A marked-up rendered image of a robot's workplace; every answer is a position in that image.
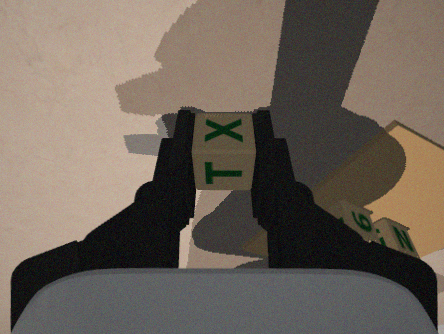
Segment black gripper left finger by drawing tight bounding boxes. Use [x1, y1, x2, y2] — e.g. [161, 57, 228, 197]
[11, 110, 196, 332]

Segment brown letter block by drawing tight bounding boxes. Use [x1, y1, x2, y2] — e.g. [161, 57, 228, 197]
[325, 200, 381, 244]
[192, 113, 256, 190]
[373, 218, 420, 259]

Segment tan flat mat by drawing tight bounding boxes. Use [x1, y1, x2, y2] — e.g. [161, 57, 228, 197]
[311, 120, 444, 258]

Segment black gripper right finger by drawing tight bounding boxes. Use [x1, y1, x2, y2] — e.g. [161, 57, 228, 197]
[251, 110, 438, 332]

